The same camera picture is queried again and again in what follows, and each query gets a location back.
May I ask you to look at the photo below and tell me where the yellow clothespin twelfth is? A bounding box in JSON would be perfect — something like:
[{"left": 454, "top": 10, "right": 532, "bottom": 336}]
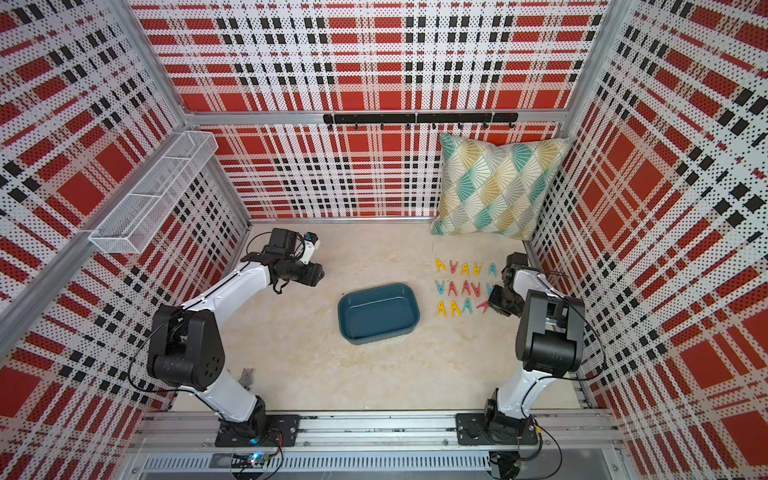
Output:
[{"left": 450, "top": 300, "right": 462, "bottom": 317}]

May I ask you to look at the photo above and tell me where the teal plastic storage tray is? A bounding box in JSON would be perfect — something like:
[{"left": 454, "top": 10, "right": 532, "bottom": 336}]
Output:
[{"left": 337, "top": 283, "right": 421, "bottom": 345}]

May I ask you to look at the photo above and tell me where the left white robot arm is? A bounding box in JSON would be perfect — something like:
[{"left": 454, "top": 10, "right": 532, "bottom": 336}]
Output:
[{"left": 146, "top": 254, "right": 324, "bottom": 424}]

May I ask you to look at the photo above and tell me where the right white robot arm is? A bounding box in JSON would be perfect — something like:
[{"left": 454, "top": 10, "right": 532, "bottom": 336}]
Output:
[{"left": 488, "top": 264, "right": 586, "bottom": 421}]

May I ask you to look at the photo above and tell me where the patterned green yellow pillow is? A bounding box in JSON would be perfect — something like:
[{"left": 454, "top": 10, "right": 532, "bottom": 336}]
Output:
[{"left": 431, "top": 133, "right": 572, "bottom": 240}]

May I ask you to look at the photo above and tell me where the grey rabbit figurine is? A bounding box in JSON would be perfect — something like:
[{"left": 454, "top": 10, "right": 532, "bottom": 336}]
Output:
[{"left": 238, "top": 368, "right": 253, "bottom": 390}]

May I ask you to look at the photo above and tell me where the green circuit board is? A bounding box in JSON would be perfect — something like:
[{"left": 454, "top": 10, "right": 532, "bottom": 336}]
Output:
[{"left": 230, "top": 452, "right": 272, "bottom": 469}]

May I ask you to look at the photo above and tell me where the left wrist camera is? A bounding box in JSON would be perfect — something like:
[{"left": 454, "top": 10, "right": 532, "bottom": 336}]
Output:
[{"left": 262, "top": 228, "right": 298, "bottom": 258}]

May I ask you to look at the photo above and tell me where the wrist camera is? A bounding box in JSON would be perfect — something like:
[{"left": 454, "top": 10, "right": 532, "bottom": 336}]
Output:
[
  {"left": 502, "top": 252, "right": 529, "bottom": 285},
  {"left": 262, "top": 228, "right": 298, "bottom": 258}
]

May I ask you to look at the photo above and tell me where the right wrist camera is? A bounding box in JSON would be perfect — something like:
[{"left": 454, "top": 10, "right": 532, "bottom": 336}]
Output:
[{"left": 502, "top": 252, "right": 529, "bottom": 285}]

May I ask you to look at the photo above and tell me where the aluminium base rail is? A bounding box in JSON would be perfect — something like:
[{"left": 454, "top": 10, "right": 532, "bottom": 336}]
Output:
[{"left": 118, "top": 409, "right": 634, "bottom": 479}]

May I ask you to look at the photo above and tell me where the black hook rail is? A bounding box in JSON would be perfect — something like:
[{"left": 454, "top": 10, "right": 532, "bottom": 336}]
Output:
[{"left": 322, "top": 112, "right": 519, "bottom": 127}]

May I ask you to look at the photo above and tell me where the white wire mesh shelf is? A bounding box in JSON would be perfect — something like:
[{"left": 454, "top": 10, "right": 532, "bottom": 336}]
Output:
[{"left": 88, "top": 130, "right": 217, "bottom": 254}]

